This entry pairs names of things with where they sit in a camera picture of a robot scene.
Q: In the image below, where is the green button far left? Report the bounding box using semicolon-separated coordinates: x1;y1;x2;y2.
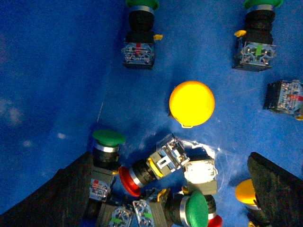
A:
122;0;162;70

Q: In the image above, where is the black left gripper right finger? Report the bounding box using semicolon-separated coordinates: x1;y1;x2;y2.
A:
247;152;303;227

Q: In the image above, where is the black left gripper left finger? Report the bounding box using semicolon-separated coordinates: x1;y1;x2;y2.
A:
0;151;116;227

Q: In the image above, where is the green button standing left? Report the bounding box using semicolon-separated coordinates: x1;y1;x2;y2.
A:
84;129;126;219

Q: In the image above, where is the yellow mushroom push button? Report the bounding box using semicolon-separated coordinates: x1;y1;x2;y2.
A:
235;179;260;210

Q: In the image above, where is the contact block right edge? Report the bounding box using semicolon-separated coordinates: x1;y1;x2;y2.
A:
263;79;303;121

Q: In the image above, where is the green button upper middle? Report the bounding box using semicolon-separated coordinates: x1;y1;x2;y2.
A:
233;0;284;72

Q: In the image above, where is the red mushroom push button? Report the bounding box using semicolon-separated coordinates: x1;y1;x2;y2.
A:
118;134;190;197

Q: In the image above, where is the green button lying bottom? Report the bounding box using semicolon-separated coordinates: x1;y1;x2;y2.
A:
132;188;217;227

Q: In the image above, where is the yellow button upright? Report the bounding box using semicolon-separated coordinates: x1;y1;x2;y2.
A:
169;80;215;128

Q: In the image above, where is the blue left bin with buttons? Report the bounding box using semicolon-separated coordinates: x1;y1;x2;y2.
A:
0;0;303;227

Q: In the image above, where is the grey contact block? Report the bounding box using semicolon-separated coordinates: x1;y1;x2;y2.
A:
184;155;218;195

